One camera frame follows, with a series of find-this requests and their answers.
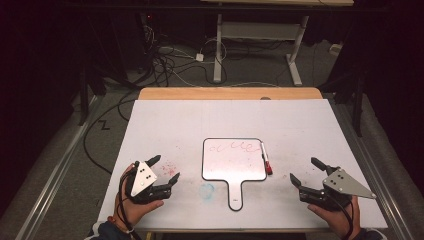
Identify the white desk frame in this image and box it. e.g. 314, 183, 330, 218
212, 13, 310, 87

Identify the person's left hand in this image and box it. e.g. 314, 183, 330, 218
113, 164, 165, 229

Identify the long black floor cable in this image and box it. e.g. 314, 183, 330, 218
82, 89, 143, 176

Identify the small white floor box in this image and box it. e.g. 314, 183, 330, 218
328, 43, 344, 56

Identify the large white table sheet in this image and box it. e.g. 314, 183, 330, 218
97, 99, 389, 232

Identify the metal floor rail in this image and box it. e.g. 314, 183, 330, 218
14, 95, 103, 240
331, 98, 416, 240

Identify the paddle-shaped small whiteboard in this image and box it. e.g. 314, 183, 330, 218
201, 137, 269, 212

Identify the light desk top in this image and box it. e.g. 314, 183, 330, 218
199, 0, 355, 7

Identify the tangle of black floor cables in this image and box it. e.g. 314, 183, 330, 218
131, 24, 229, 89

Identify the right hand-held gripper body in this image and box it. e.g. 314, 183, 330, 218
298, 165, 377, 212

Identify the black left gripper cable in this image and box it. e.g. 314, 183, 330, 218
117, 161, 143, 240

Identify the thin white floor cable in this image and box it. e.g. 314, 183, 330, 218
171, 69, 279, 89

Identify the white marker with red cap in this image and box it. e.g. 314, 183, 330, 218
260, 141, 274, 176

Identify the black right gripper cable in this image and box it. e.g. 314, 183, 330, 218
328, 194, 355, 240

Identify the black stand post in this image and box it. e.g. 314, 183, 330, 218
352, 71, 365, 138
78, 63, 90, 127

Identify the wooden table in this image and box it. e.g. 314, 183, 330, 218
137, 86, 324, 101

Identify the person's right hand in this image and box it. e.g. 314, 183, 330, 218
307, 195, 363, 239

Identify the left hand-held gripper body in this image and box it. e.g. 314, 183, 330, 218
126, 160, 173, 205

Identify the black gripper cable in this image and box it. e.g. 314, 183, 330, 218
117, 161, 143, 240
328, 194, 355, 240

